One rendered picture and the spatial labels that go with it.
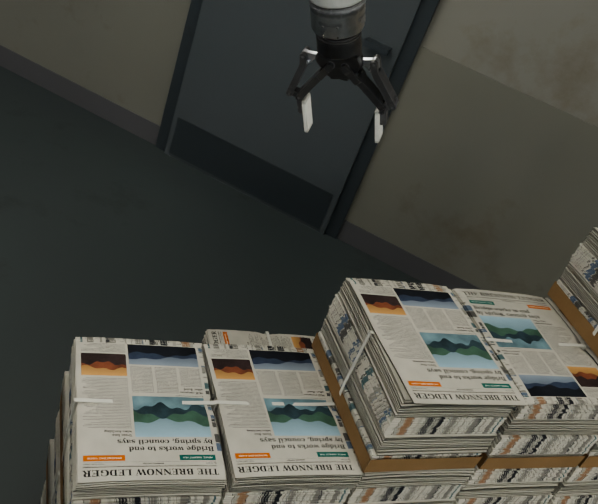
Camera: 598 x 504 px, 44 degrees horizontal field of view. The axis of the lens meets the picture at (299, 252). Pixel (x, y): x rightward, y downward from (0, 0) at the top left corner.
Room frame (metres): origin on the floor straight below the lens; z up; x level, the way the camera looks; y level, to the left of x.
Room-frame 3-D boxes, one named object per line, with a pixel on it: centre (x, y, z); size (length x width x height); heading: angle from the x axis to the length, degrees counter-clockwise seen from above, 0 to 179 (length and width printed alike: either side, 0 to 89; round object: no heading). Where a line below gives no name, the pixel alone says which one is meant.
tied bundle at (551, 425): (1.46, -0.59, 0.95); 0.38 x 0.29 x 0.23; 28
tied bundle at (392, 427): (1.32, -0.33, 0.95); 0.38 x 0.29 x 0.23; 29
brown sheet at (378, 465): (1.32, -0.33, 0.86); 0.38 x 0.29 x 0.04; 29
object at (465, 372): (1.31, -0.34, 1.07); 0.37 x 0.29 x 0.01; 29
